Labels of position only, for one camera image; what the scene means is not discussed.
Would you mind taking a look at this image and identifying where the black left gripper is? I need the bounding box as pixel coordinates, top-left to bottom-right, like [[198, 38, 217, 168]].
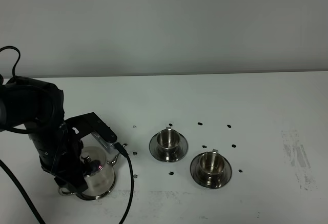
[[29, 112, 114, 193]]

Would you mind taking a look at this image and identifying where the stainless steel teapot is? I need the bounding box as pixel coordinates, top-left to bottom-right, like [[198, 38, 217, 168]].
[[58, 146, 120, 196]]

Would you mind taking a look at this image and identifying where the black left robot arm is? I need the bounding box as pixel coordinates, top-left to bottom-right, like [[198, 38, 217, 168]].
[[1, 77, 117, 198]]

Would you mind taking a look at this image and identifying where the steel teapot saucer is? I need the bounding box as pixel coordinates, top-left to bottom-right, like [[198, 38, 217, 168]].
[[76, 181, 116, 201]]

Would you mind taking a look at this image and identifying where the left stainless steel teacup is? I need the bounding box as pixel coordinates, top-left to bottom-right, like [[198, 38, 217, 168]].
[[156, 127, 180, 157]]

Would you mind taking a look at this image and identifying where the stainless steel teacup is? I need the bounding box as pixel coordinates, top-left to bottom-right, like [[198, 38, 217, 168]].
[[156, 127, 180, 157], [199, 149, 224, 178]]

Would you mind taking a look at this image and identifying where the right stainless steel teacup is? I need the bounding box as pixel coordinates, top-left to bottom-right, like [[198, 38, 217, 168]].
[[199, 149, 224, 178]]

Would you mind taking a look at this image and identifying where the left steel cup saucer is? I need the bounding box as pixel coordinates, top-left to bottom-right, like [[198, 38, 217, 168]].
[[149, 128, 189, 162]]

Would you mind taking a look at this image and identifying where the steel cup saucer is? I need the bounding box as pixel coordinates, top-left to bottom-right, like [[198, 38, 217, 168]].
[[149, 128, 189, 162], [190, 150, 232, 189]]

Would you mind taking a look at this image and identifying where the right steel cup saucer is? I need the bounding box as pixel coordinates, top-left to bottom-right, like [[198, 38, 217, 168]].
[[190, 150, 232, 189]]

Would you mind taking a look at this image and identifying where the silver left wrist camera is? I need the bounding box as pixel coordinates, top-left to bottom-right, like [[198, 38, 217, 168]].
[[91, 131, 117, 153]]

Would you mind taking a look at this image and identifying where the black left camera cable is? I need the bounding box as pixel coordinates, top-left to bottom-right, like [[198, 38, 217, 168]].
[[0, 46, 135, 224]]

